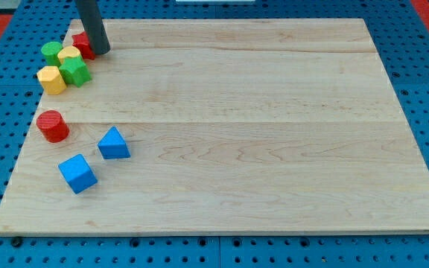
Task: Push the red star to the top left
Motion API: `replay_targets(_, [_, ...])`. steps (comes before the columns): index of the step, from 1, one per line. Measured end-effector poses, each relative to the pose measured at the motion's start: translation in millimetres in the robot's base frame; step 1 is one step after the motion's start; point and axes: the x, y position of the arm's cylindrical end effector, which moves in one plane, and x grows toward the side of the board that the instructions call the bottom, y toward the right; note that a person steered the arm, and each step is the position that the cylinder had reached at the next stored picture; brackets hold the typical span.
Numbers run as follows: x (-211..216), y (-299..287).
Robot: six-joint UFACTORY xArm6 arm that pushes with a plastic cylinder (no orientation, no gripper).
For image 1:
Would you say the red star block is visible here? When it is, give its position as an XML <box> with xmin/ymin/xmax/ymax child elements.
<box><xmin>71</xmin><ymin>31</ymin><xmax>95</xmax><ymax>60</ymax></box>

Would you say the green star block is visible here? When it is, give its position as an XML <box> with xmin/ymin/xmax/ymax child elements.
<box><xmin>59</xmin><ymin>57</ymin><xmax>92</xmax><ymax>87</ymax></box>

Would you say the light wooden board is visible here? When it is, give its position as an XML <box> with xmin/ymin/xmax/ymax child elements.
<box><xmin>0</xmin><ymin>19</ymin><xmax>429</xmax><ymax>237</ymax></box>

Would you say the blue triangle block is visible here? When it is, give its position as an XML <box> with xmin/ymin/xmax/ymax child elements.
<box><xmin>98</xmin><ymin>127</ymin><xmax>131</xmax><ymax>159</ymax></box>

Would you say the blue cube block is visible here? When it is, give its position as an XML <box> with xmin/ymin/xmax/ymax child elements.
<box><xmin>58</xmin><ymin>154</ymin><xmax>98</xmax><ymax>194</ymax></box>

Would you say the red cylinder block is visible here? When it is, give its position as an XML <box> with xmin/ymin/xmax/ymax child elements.
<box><xmin>36</xmin><ymin>110</ymin><xmax>70</xmax><ymax>143</ymax></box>

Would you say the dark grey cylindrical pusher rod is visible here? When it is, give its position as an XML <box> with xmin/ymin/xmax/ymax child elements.
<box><xmin>74</xmin><ymin>0</ymin><xmax>111</xmax><ymax>55</ymax></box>

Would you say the yellow heart block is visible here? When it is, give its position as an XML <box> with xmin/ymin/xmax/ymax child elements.
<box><xmin>57</xmin><ymin>45</ymin><xmax>82</xmax><ymax>65</ymax></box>

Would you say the yellow hexagon block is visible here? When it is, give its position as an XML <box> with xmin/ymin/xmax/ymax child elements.
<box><xmin>36</xmin><ymin>66</ymin><xmax>67</xmax><ymax>95</ymax></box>

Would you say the green cylinder block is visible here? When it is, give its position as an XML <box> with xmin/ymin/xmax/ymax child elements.
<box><xmin>40</xmin><ymin>41</ymin><xmax>63</xmax><ymax>67</ymax></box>

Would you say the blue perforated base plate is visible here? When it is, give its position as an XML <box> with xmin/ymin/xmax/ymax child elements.
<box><xmin>0</xmin><ymin>0</ymin><xmax>429</xmax><ymax>267</ymax></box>

